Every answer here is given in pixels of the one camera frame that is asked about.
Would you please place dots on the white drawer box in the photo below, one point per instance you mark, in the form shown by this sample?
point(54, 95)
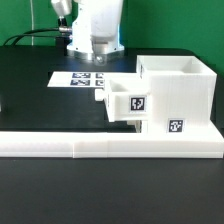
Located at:
point(140, 126)
point(125, 99)

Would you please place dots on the white drawer box front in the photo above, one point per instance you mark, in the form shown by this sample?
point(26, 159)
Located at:
point(140, 126)

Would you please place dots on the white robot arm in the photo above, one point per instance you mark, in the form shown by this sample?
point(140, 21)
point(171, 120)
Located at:
point(94, 26)

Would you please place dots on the white drawer cabinet housing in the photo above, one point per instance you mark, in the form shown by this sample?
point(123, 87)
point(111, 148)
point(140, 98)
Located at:
point(181, 92)

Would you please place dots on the white L-shaped base fence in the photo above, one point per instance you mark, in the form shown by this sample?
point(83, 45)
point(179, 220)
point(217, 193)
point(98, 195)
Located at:
point(206, 142)

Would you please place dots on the white marker plate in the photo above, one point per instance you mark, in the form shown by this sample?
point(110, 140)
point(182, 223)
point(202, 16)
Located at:
point(76, 79)

